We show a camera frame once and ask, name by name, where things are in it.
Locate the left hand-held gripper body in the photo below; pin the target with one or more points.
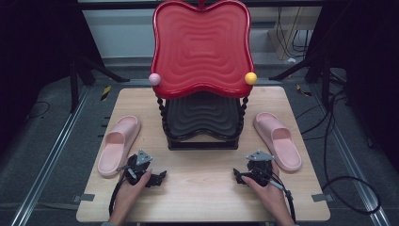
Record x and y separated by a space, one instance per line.
138 163

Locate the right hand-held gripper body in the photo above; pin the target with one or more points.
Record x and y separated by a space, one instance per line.
259 166

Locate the person's left hand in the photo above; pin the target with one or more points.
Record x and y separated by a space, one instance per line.
130 197

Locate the person's right hand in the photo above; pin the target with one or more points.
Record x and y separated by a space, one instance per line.
271 197

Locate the pink slipper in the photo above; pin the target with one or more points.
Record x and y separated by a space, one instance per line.
115 149
279 141

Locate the grey tape piece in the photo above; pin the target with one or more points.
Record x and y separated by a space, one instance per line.
84 197
322 197

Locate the yellow and black floor tape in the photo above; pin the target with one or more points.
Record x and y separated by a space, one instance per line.
303 91
106 92

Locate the black metal stand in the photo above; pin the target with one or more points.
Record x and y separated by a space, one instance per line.
324 78
74 84

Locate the wooden cabinet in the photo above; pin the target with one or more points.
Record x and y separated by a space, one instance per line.
282 37

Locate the red and black two-tier rack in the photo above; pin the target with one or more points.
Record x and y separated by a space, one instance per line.
202 47

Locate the dark curtain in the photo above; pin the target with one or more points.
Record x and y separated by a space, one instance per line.
367 62
37 47

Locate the aluminium floor rail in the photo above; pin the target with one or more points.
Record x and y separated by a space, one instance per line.
351 157
51 157

